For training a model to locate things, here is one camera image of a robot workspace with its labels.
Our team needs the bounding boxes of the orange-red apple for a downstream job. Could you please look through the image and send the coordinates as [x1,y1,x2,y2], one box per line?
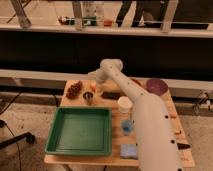
[90,82,97,92]

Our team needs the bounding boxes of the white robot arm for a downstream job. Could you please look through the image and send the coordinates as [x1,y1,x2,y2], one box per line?
[93,59,184,171]

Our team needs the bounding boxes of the green plastic tray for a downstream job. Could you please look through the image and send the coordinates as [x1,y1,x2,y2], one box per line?
[45,107,112,156]

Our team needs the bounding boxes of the black rectangular block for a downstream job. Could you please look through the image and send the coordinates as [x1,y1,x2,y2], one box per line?
[102,92,120,100]

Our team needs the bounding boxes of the small metal cup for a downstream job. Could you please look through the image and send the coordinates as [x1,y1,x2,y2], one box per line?
[83,92,93,105]

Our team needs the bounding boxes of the wooden table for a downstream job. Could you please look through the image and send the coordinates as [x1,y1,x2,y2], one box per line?
[44,79,196,169]

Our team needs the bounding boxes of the red grape bunch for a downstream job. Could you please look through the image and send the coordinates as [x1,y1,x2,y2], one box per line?
[66,81,82,99]

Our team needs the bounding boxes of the white plastic cup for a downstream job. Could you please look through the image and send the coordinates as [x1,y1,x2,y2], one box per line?
[118,96,132,114]

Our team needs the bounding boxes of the orange-red bowl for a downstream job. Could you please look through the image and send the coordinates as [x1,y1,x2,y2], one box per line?
[131,78,142,87]

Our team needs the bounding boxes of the small blue cup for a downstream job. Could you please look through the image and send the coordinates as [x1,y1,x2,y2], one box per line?
[121,120,133,136]

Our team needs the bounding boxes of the purple bowl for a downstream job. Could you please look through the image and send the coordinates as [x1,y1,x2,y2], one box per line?
[146,78,168,96]

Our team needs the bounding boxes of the blue sponge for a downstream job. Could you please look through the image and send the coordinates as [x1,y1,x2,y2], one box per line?
[120,144,137,159]

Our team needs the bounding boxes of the black knife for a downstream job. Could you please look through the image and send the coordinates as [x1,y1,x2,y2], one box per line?
[177,143,191,149]

